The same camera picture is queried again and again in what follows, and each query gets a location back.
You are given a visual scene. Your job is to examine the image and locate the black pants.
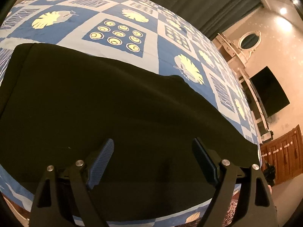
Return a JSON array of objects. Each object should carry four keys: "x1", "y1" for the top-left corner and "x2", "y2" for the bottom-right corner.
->
[{"x1": 0, "y1": 43, "x2": 261, "y2": 223}]

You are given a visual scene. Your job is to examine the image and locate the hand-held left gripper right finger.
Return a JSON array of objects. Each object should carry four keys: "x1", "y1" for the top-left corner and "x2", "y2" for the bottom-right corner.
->
[{"x1": 192, "y1": 138, "x2": 278, "y2": 227}]

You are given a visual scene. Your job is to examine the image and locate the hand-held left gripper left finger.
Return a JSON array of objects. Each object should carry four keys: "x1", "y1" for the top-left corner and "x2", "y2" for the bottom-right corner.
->
[{"x1": 28, "y1": 138, "x2": 114, "y2": 227}]

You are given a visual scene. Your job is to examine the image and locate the brown wooden cabinet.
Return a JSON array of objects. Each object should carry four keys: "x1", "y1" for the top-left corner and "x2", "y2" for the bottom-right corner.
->
[{"x1": 259, "y1": 124, "x2": 303, "y2": 186}]

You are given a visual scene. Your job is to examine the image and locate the black flat television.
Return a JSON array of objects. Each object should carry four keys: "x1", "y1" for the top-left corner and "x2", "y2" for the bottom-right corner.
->
[{"x1": 250, "y1": 66, "x2": 290, "y2": 118}]

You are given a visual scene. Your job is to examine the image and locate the dark green curtain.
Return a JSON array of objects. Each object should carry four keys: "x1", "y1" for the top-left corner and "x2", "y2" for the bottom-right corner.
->
[{"x1": 122, "y1": 0, "x2": 263, "y2": 40}]

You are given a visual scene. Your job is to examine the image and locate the white television stand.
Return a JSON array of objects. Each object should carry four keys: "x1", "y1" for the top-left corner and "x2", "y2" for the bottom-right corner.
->
[{"x1": 233, "y1": 67, "x2": 274, "y2": 142}]

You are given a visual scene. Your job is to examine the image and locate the dark patterned rug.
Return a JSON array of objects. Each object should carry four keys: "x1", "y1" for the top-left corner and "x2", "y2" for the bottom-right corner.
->
[{"x1": 224, "y1": 187, "x2": 242, "y2": 227}]

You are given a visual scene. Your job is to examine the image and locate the blue patterned bed sheet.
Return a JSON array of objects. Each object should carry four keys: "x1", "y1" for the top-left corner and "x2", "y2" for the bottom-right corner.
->
[{"x1": 0, "y1": 0, "x2": 262, "y2": 227}]

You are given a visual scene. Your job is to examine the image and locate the white vanity dresser with mirror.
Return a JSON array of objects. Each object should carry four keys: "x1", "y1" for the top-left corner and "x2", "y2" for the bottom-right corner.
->
[{"x1": 216, "y1": 31, "x2": 261, "y2": 82}]

